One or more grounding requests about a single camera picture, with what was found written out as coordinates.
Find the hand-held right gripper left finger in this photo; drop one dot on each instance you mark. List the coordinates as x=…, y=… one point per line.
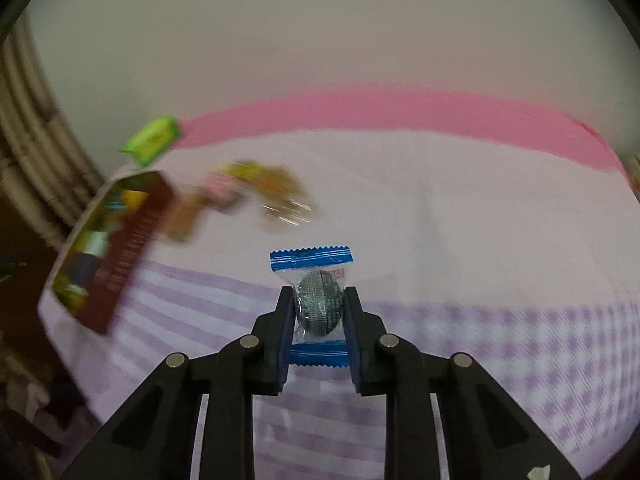
x=286, y=340

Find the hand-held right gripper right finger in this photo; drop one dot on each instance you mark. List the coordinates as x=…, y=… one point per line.
x=352, y=345

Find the blue-ended round candy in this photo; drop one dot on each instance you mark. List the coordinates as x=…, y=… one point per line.
x=317, y=300

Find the clear brown cookie packet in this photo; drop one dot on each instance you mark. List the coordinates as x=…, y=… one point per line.
x=282, y=195

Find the brown wafer packet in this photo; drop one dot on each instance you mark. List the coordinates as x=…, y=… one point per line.
x=185, y=217

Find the pink checked snack packet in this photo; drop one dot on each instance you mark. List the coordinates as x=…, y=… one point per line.
x=225, y=190

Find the small yellow brown snack packet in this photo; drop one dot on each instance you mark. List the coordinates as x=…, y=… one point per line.
x=247, y=170

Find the gold rectangular tin box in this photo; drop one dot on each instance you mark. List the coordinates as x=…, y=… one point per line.
x=130, y=255

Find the yellow orange snack packet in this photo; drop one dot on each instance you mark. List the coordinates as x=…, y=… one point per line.
x=132, y=199

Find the light blue navy packet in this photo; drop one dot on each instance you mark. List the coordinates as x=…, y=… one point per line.
x=85, y=262

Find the pink purple checked tablecloth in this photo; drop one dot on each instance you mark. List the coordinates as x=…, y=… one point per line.
x=450, y=240

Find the green tissue box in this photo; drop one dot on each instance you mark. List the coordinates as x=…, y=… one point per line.
x=150, y=140

